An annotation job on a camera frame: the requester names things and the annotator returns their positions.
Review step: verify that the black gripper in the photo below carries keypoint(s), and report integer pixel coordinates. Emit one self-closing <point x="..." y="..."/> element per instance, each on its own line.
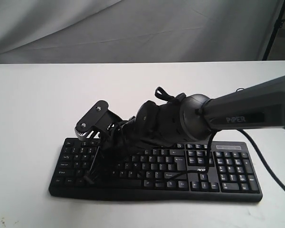
<point x="117" y="143"/>

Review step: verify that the grey backdrop cloth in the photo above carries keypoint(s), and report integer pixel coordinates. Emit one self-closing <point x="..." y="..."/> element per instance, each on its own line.
<point x="138" y="31"/>

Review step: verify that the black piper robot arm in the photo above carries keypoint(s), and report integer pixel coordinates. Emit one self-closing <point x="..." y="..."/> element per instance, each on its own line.
<point x="181" y="119"/>

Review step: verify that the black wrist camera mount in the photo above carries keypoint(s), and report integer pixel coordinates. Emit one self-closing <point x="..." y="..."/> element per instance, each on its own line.
<point x="97" y="120"/>

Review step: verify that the black tripod stand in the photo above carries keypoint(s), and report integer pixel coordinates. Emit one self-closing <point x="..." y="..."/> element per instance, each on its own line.
<point x="277" y="25"/>

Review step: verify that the black acer keyboard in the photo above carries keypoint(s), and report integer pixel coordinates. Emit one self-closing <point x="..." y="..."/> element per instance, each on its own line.
<point x="182" y="172"/>

